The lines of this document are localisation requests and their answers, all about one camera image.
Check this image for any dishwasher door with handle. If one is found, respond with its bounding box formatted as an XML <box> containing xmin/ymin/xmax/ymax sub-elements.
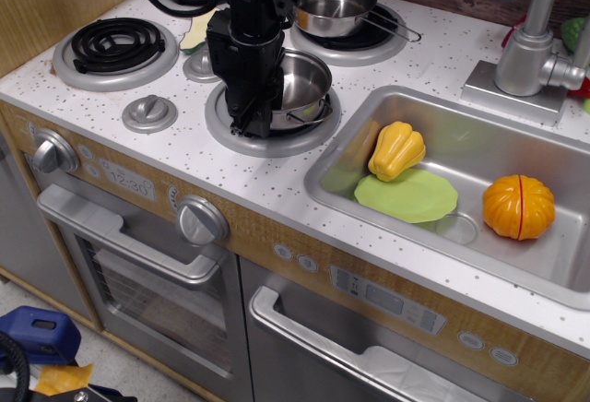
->
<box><xmin>238</xmin><ymin>254</ymin><xmax>540</xmax><ymax>402</ymax></box>

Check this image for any grey oven knob left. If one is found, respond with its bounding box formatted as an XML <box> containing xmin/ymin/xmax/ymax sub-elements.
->
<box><xmin>32</xmin><ymin>128</ymin><xmax>80</xmax><ymax>173</ymax></box>

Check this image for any steel saucepan with wire handle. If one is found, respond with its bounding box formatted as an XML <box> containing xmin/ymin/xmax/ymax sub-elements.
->
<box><xmin>293</xmin><ymin>0</ymin><xmax>421</xmax><ymax>42</ymax></box>

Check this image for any grey burner ring back right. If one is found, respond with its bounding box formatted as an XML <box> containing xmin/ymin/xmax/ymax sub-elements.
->
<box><xmin>284</xmin><ymin>3</ymin><xmax>407</xmax><ymax>68</ymax></box>

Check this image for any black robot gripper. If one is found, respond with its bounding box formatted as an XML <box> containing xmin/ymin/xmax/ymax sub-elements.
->
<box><xmin>206</xmin><ymin>8</ymin><xmax>284</xmax><ymax>138</ymax></box>

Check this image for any silver toy faucet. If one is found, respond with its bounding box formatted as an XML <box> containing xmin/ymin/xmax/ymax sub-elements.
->
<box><xmin>461</xmin><ymin>0</ymin><xmax>589</xmax><ymax>125</ymax></box>

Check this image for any green toy plate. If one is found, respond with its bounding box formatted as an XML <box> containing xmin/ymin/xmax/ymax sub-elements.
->
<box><xmin>353</xmin><ymin>169</ymin><xmax>458</xmax><ymax>223</ymax></box>

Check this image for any black coil burner front left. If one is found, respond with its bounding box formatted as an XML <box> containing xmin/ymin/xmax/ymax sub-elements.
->
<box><xmin>53</xmin><ymin>18</ymin><xmax>179</xmax><ymax>92</ymax></box>

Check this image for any yellow tape piece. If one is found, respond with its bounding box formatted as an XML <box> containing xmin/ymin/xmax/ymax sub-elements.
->
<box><xmin>34</xmin><ymin>363</ymin><xmax>94</xmax><ymax>396</ymax></box>

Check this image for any grey stove top knob rear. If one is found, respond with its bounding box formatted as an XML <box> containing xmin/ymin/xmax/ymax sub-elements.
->
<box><xmin>183</xmin><ymin>46</ymin><xmax>220</xmax><ymax>83</ymax></box>

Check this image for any small steel pot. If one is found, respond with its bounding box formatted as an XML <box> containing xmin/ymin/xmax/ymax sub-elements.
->
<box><xmin>270</xmin><ymin>49</ymin><xmax>333</xmax><ymax>132</ymax></box>

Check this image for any grey stove knob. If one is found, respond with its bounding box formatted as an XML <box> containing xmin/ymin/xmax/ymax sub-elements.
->
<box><xmin>122</xmin><ymin>95</ymin><xmax>178</xmax><ymax>134</ymax></box>
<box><xmin>183</xmin><ymin>46</ymin><xmax>220</xmax><ymax>83</ymax></box>

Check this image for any grey oven knob right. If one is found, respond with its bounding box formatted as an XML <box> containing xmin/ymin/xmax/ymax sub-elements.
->
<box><xmin>176</xmin><ymin>195</ymin><xmax>230</xmax><ymax>246</ymax></box>

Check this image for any red toy vegetable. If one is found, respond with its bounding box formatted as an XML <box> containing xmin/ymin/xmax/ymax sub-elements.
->
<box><xmin>568</xmin><ymin>77</ymin><xmax>590</xmax><ymax>99</ymax></box>

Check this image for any blue device on floor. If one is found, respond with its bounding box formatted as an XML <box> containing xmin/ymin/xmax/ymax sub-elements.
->
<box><xmin>1</xmin><ymin>306</ymin><xmax>81</xmax><ymax>365</ymax></box>

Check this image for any grey oven knob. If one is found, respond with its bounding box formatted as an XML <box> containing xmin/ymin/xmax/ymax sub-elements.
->
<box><xmin>176</xmin><ymin>195</ymin><xmax>230</xmax><ymax>246</ymax></box>
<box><xmin>32</xmin><ymin>128</ymin><xmax>80</xmax><ymax>173</ymax></box>

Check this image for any yellow toy bell pepper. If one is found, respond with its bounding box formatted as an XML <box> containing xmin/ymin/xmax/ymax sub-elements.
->
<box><xmin>368</xmin><ymin>122</ymin><xmax>426</xmax><ymax>183</ymax></box>

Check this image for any green toy vegetable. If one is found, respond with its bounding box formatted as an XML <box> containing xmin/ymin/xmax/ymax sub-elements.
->
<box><xmin>560</xmin><ymin>18</ymin><xmax>585</xmax><ymax>53</ymax></box>

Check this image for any grey stove top knob front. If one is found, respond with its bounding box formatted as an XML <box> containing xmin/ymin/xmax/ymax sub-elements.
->
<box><xmin>122</xmin><ymin>95</ymin><xmax>178</xmax><ymax>134</ymax></box>

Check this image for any oven door with window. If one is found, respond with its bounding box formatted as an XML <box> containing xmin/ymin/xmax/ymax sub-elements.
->
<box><xmin>37</xmin><ymin>172</ymin><xmax>254</xmax><ymax>401</ymax></box>

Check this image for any black hose on floor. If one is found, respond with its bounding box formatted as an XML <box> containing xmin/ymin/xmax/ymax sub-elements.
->
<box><xmin>0</xmin><ymin>330</ymin><xmax>31</xmax><ymax>402</ymax></box>

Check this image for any grey burner ring front right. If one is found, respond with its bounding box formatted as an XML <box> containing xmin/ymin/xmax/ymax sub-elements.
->
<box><xmin>204</xmin><ymin>79</ymin><xmax>342</xmax><ymax>160</ymax></box>

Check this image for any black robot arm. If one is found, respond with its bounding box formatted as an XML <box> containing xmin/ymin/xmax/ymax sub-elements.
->
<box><xmin>206</xmin><ymin>0</ymin><xmax>295</xmax><ymax>138</ymax></box>

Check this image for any orange toy pumpkin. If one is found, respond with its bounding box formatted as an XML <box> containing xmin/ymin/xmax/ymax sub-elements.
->
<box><xmin>482</xmin><ymin>175</ymin><xmax>556</xmax><ymax>241</ymax></box>

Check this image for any silver sink basin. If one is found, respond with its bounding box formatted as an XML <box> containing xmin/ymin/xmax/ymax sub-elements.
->
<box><xmin>304</xmin><ymin>86</ymin><xmax>589</xmax><ymax>310</ymax></box>

